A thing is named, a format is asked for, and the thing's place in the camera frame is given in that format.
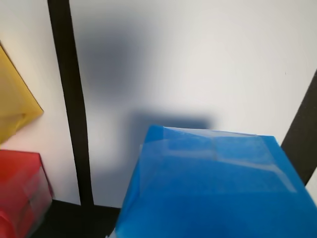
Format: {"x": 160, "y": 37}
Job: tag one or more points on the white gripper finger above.
{"x": 112, "y": 233}

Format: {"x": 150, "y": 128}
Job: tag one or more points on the blue paper box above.
{"x": 210, "y": 193}

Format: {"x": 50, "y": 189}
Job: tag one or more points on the pink red paper box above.
{"x": 19, "y": 188}

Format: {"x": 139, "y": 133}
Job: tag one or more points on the yellow paper box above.
{"x": 12, "y": 99}

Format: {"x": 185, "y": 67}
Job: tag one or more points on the black printed work mat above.
{"x": 74, "y": 124}

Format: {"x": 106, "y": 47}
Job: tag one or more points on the white paper marked 1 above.
{"x": 198, "y": 62}

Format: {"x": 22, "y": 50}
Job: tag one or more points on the white paper marked 2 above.
{"x": 29, "y": 37}

